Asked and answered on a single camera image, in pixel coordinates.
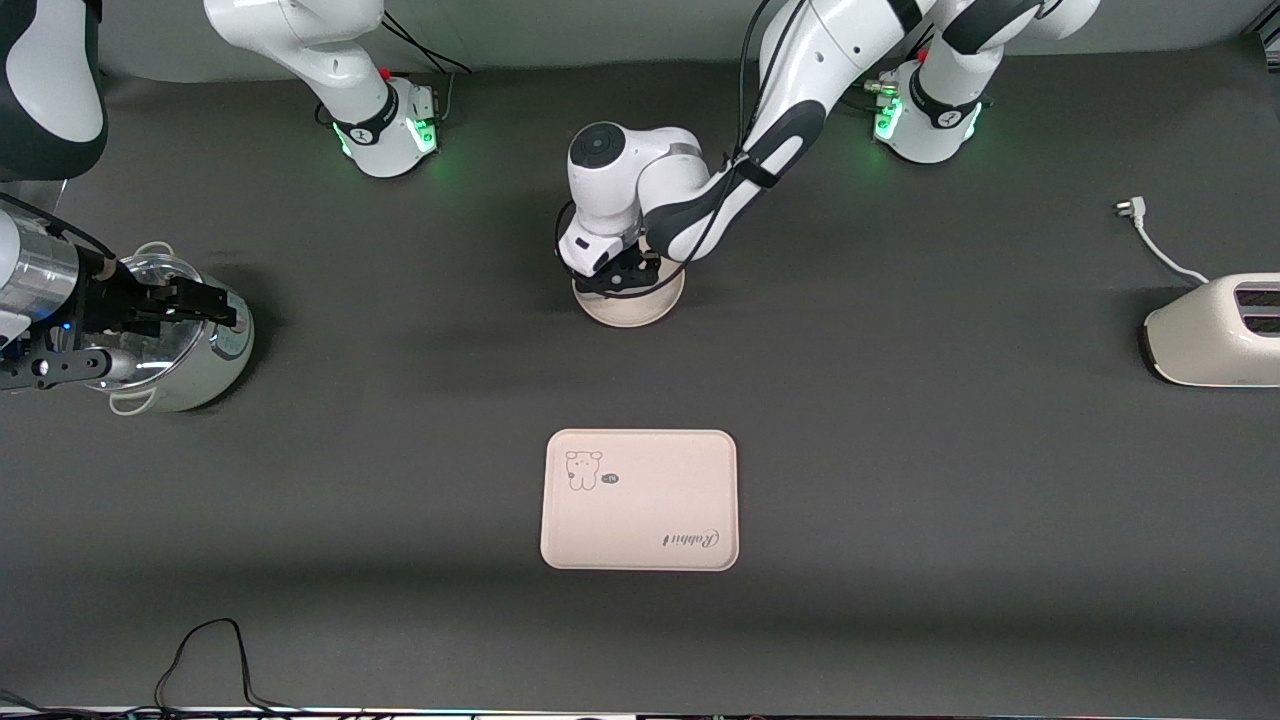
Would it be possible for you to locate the round beige plate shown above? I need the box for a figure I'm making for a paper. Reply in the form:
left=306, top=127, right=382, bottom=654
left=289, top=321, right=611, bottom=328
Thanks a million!
left=573, top=262, right=687, bottom=329

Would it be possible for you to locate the beige rabbit print tray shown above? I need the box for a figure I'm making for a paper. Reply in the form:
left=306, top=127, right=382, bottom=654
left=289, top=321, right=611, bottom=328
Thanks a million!
left=540, top=429, right=740, bottom=572

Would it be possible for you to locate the glass pot lid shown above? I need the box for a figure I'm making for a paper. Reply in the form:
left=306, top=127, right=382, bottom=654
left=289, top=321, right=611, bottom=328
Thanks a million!
left=85, top=252, right=208, bottom=393

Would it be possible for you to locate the pale green electric pot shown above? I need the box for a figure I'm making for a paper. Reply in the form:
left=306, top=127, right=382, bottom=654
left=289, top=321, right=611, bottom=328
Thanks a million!
left=105, top=240, right=256, bottom=416

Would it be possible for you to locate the dark grey table mat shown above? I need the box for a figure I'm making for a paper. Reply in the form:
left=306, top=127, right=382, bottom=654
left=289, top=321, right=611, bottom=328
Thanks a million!
left=0, top=40, right=1280, bottom=713

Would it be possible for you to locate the white toaster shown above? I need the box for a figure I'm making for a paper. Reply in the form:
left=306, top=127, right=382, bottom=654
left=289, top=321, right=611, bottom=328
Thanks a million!
left=1140, top=272, right=1280, bottom=389

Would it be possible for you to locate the black right arm wrist cable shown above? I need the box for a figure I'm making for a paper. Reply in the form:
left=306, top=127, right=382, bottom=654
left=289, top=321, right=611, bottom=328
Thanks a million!
left=0, top=193, right=119, bottom=263

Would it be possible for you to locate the black arm wrist cable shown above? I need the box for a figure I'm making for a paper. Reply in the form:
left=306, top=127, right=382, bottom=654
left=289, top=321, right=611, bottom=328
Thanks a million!
left=555, top=0, right=801, bottom=301
left=0, top=193, right=119, bottom=263

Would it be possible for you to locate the black left arm wrist cable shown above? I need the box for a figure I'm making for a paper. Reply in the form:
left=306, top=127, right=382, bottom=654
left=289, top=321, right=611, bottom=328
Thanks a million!
left=555, top=0, right=801, bottom=301

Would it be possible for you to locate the black right arm base cable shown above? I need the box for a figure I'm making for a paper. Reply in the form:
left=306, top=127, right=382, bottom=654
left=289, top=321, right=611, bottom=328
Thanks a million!
left=380, top=12, right=473, bottom=129

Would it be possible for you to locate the thin black looped cable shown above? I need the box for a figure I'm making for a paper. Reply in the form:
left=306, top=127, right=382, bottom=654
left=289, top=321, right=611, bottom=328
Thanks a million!
left=0, top=618, right=301, bottom=716

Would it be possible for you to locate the white toaster cable with plug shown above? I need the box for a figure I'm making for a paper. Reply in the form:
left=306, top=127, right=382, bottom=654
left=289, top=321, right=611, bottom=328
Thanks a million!
left=1113, top=197, right=1211, bottom=286

